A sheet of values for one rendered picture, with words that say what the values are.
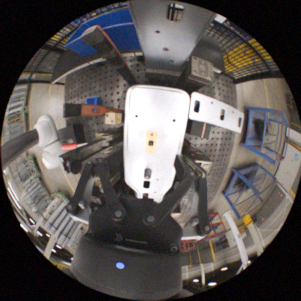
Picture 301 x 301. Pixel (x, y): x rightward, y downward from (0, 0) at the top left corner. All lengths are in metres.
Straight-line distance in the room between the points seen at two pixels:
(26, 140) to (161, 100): 0.70
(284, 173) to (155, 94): 8.04
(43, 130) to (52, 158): 0.19
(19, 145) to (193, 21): 0.71
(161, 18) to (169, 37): 0.06
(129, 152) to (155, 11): 0.39
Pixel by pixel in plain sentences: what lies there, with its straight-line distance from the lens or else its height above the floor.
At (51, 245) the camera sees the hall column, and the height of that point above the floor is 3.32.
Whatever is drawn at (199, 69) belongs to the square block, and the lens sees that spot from 0.32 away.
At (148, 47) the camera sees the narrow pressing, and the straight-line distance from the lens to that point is 0.26.
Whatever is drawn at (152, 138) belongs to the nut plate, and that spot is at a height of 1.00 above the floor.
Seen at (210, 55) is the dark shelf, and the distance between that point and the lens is 0.43.
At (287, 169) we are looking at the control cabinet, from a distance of 7.94.
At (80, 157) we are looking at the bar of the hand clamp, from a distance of 0.23.
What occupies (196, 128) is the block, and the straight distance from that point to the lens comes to 0.36.
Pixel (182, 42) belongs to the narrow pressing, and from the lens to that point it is 0.24.
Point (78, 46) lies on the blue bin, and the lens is 0.45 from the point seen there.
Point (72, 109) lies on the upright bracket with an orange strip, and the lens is 0.20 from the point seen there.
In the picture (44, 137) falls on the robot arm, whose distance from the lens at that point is 0.71.
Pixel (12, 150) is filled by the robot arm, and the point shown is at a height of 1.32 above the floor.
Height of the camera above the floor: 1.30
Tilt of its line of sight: 69 degrees down
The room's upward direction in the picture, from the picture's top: 173 degrees counter-clockwise
